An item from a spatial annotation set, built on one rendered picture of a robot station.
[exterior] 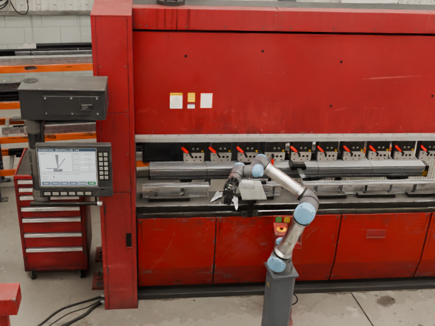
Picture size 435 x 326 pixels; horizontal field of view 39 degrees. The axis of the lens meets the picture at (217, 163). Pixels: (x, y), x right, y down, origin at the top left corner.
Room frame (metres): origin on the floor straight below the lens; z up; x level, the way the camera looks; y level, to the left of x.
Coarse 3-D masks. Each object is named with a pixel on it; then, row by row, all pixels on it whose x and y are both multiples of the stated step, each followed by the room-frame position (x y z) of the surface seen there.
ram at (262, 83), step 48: (144, 48) 3.91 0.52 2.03; (192, 48) 3.96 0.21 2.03; (240, 48) 4.00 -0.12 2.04; (288, 48) 4.04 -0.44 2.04; (336, 48) 4.09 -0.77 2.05; (384, 48) 4.13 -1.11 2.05; (432, 48) 4.18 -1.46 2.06; (144, 96) 3.91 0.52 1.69; (240, 96) 4.00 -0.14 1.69; (288, 96) 4.05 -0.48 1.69; (336, 96) 4.09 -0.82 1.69; (384, 96) 4.14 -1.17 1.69; (432, 96) 4.19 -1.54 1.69
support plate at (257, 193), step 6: (240, 186) 3.95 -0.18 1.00; (240, 192) 3.86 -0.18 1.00; (246, 192) 3.87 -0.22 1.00; (252, 192) 3.87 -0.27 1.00; (258, 192) 3.87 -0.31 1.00; (264, 192) 3.88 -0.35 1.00; (246, 198) 3.78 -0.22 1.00; (252, 198) 3.79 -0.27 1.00; (258, 198) 3.79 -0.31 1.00; (264, 198) 3.79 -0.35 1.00
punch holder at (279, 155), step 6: (264, 144) 4.08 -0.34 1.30; (270, 144) 4.03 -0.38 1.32; (276, 144) 4.04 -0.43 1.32; (282, 144) 4.05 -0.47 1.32; (264, 150) 4.08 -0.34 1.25; (270, 150) 4.03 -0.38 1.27; (276, 150) 4.04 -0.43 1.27; (270, 156) 4.03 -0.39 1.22; (276, 156) 4.05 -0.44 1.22; (282, 156) 4.04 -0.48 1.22
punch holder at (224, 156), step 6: (210, 144) 4.02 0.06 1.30; (216, 144) 3.98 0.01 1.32; (222, 144) 3.98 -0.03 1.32; (228, 144) 3.99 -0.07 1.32; (216, 150) 3.98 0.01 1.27; (222, 150) 3.99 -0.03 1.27; (228, 150) 3.99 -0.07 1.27; (210, 156) 3.99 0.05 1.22; (216, 156) 3.98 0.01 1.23; (222, 156) 3.98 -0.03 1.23; (228, 156) 4.00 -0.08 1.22
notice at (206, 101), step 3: (201, 93) 3.96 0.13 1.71; (204, 93) 3.97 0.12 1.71; (207, 93) 3.97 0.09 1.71; (210, 93) 3.97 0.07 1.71; (201, 96) 3.96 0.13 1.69; (204, 96) 3.97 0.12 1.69; (207, 96) 3.97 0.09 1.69; (210, 96) 3.97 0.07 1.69; (201, 99) 3.96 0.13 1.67; (204, 99) 3.97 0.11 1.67; (207, 99) 3.97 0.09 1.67; (210, 99) 3.97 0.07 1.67; (201, 102) 3.96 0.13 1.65; (204, 102) 3.97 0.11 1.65; (207, 102) 3.97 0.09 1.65; (210, 102) 3.97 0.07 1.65; (201, 105) 3.96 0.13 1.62; (204, 105) 3.97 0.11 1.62; (207, 105) 3.97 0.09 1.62; (210, 105) 3.97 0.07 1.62
